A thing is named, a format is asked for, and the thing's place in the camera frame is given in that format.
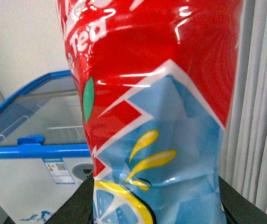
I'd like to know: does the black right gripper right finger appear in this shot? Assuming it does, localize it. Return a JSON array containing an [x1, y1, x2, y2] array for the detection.
[[219, 177, 267, 224]]

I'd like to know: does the white blue chest freezer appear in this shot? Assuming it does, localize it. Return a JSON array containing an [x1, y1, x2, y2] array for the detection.
[[0, 70, 96, 224]]

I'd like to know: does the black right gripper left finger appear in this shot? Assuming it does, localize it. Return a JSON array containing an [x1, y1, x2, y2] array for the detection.
[[46, 174, 94, 224]]

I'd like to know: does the blue energy label sticker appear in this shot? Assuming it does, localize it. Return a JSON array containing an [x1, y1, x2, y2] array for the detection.
[[42, 158, 75, 184]]

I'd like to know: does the glass sliding freezer lid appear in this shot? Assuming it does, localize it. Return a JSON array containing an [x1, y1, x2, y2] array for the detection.
[[0, 70, 86, 147]]

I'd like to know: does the grey oval control panel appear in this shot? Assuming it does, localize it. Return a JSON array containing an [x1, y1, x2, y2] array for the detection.
[[72, 163, 93, 181]]

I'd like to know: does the white pleated curtain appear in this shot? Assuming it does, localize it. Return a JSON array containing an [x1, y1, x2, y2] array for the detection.
[[220, 0, 267, 214]]

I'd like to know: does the white wire freezer basket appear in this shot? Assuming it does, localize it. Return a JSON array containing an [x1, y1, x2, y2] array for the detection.
[[0, 91, 86, 147]]

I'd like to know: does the red iced tea bottle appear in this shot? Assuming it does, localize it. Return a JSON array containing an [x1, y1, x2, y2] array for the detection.
[[56, 0, 243, 224]]

